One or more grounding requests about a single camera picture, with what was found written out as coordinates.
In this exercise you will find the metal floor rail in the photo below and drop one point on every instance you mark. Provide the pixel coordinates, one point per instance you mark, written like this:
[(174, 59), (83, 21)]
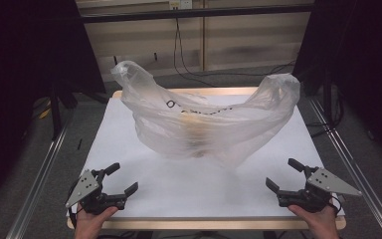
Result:
[(43, 172), (354, 169)]

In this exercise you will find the black curtain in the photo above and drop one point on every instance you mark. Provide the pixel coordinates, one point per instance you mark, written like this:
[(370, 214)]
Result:
[(20, 83), (364, 66)]

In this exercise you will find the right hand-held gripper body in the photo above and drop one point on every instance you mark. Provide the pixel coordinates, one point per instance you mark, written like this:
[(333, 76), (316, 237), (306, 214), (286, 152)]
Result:
[(328, 184)]

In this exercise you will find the white wall power outlet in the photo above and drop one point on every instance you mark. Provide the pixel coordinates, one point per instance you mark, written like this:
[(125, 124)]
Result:
[(180, 4)]

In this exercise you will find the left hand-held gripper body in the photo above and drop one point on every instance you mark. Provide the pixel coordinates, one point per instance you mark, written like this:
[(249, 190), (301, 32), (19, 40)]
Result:
[(87, 186)]

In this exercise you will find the blurred brown object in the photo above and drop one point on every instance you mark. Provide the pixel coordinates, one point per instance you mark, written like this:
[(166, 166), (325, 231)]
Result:
[(196, 134)]

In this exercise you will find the yellow floor object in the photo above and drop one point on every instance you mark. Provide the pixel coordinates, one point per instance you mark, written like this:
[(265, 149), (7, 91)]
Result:
[(45, 113)]

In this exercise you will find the black horizontal bar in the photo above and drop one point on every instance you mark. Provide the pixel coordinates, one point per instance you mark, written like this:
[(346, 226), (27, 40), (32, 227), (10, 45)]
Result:
[(195, 13)]

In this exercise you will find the translucent white plastic bag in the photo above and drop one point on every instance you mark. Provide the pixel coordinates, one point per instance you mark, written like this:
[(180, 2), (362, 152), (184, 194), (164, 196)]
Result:
[(245, 122)]

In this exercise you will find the person's left hand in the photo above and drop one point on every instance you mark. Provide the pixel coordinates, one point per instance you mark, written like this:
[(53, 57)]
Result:
[(91, 222)]

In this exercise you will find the black metal stand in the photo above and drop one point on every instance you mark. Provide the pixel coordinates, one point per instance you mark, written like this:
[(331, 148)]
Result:
[(55, 113), (327, 99)]

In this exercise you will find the white table mat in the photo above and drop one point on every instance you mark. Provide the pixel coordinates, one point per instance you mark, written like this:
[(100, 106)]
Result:
[(185, 189)]

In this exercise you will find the person's right hand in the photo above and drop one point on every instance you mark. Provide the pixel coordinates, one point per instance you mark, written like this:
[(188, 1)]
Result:
[(321, 220)]

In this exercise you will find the white table board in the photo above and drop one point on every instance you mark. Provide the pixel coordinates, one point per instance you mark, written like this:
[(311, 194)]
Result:
[(212, 223)]

